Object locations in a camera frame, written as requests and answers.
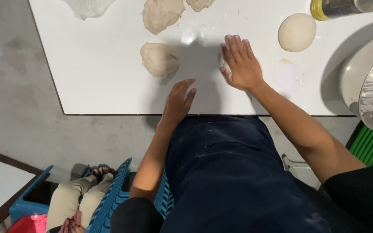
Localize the person's right hand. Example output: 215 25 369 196
219 34 267 93

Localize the person's left hand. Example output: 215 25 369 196
159 78 198 127

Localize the small dough piece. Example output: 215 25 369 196
218 52 264 76

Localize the white plastic dough scraper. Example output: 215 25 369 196
272 58 306 93

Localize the smooth round dough ball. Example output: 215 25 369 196
277 13 317 53

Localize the cut-off dough lump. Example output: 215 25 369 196
185 0 215 13

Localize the navy blue apron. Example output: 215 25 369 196
160 116 333 233

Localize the large rough dough lump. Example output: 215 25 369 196
142 0 186 35

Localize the white plastic chair leg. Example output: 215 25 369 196
281 154 322 190

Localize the bottle with gold cap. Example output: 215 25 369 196
310 0 373 21

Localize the blue ribbed plastic stool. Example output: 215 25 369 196
85 157 175 233

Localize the clear plastic wrap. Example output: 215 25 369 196
62 0 116 21

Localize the green plastic crate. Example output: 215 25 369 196
346 121 373 167

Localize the red and pink cloth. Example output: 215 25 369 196
6 213 48 233

